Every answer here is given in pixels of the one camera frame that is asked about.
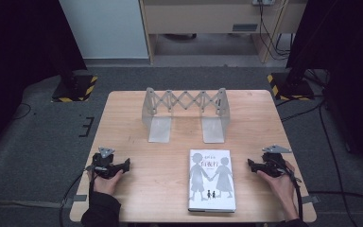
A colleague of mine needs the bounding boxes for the black floor cable loop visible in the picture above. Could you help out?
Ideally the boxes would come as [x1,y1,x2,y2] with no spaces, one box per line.
[10,102,32,121]

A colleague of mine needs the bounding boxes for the extendable metal bookend rack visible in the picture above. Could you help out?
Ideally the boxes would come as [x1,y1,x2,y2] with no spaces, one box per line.
[141,87,232,145]

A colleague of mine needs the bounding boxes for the person's left hand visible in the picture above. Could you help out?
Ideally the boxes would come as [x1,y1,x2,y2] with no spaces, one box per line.
[88,169,125,197]

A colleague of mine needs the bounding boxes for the person's right hand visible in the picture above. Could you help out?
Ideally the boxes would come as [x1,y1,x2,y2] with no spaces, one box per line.
[256,160,298,218]

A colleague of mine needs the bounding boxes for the black curtain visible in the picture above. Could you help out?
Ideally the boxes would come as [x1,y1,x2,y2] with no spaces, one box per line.
[285,0,363,183]
[0,0,88,162]

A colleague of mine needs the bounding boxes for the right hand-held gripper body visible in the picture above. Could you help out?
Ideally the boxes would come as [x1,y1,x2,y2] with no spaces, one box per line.
[257,144,293,179]

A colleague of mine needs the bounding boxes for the white power strip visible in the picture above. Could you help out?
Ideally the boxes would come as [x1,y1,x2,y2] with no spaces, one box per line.
[251,0,277,7]

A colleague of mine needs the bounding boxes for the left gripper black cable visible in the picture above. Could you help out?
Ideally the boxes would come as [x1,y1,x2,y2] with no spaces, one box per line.
[59,172,95,227]

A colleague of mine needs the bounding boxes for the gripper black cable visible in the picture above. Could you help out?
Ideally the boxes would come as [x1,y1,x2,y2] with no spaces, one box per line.
[278,160,304,221]
[59,172,95,227]

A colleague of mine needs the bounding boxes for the white hardcover book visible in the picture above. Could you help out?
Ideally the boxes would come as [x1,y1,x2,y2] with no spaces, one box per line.
[187,148,237,214]

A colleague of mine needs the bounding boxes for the light wooden cabinet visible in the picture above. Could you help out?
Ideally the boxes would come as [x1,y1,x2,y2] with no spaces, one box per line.
[138,0,308,64]

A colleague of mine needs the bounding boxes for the black striped stand base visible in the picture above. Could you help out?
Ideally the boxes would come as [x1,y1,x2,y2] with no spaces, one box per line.
[267,72,316,102]
[51,73,99,103]

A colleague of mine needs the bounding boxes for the white panel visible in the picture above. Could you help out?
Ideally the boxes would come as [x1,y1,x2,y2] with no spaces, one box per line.
[59,0,150,61]

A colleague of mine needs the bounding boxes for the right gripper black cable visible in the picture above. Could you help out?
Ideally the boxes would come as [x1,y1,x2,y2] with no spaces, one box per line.
[278,160,304,221]

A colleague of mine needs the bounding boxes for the hanging black cables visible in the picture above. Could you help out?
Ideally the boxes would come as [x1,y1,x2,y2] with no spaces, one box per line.
[257,0,293,61]

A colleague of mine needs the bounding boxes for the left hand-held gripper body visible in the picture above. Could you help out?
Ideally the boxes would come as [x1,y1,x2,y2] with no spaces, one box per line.
[85,146,125,180]

